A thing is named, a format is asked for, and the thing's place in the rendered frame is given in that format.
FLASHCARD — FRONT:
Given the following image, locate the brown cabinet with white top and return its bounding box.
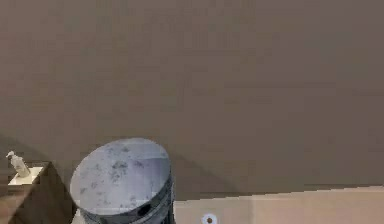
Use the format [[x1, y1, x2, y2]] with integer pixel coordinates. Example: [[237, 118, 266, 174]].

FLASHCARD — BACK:
[[0, 161, 75, 224]]

